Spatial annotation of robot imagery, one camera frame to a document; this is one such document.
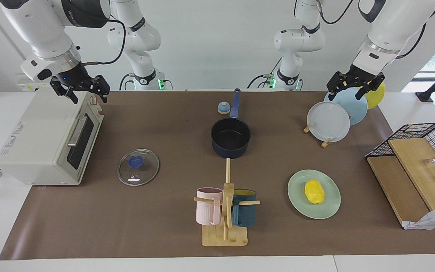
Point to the light blue plate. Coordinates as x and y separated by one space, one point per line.
355 107

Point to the white wall power strip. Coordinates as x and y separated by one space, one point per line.
26 87

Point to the wooden plate rack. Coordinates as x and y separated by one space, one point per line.
327 142

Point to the grey plate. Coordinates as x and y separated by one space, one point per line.
329 121

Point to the glass lid with blue knob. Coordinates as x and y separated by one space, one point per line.
145 172

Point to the teal mug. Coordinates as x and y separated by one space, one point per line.
244 216

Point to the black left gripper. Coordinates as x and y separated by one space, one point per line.
361 74

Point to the pale green plate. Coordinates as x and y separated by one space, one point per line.
300 196

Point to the wooden mug rack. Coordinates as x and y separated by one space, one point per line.
228 189

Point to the yellow plate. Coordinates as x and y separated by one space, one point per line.
377 97

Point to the brown wooden board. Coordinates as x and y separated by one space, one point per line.
395 185

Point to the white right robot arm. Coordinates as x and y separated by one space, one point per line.
43 30

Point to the light wooden board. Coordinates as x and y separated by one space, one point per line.
417 170

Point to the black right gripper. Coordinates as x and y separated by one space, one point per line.
74 77

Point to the pink ribbed mug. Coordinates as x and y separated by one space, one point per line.
207 207

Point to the yellow potato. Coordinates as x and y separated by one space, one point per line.
314 191

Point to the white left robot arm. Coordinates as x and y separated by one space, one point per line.
391 26

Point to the small blue wooden knob toy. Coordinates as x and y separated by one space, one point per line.
224 108

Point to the dark blue saucepan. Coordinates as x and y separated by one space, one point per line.
230 138

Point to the brown table mat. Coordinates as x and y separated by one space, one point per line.
157 219

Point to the white checked cloth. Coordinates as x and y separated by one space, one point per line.
434 219

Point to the cream toaster oven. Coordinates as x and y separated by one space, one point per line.
40 139

